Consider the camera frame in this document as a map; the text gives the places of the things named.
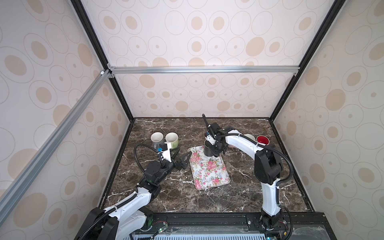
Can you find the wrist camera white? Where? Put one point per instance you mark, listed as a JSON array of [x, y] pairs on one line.
[[165, 151], [210, 139]]

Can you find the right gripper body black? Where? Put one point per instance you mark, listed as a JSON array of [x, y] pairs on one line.
[[217, 148]]

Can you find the small circuit board with leds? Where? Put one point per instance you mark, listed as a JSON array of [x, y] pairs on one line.
[[161, 226]]

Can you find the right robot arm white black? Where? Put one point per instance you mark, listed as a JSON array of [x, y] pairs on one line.
[[267, 166]]

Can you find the floral serving tray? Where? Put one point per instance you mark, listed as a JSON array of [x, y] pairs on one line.
[[207, 172]]

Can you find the grey mug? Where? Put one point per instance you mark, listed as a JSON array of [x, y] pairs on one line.
[[157, 139]]

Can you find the black mug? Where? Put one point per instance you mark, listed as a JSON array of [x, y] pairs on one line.
[[207, 151]]

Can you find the pink mug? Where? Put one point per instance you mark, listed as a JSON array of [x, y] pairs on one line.
[[230, 147]]

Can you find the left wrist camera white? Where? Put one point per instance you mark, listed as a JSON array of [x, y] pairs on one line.
[[165, 151]]

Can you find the light green mug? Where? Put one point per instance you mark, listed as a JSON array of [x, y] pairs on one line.
[[173, 139]]

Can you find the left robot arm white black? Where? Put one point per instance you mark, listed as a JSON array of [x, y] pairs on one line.
[[125, 217]]

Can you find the white mug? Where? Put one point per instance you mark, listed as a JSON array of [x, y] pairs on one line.
[[262, 140]]

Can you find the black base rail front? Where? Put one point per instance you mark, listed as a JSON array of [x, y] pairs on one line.
[[236, 226]]

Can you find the dark green mug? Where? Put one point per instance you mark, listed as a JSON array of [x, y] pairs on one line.
[[250, 137]]

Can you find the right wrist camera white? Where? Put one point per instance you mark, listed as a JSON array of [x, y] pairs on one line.
[[210, 139]]

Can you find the horizontal aluminium rail back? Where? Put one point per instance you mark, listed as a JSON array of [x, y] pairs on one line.
[[204, 70]]

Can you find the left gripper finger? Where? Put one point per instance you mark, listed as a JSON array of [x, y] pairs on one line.
[[174, 155], [181, 163]]

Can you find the diagonal aluminium rail left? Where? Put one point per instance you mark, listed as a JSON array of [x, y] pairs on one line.
[[21, 184]]

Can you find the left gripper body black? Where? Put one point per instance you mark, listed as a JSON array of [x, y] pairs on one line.
[[165, 171]]

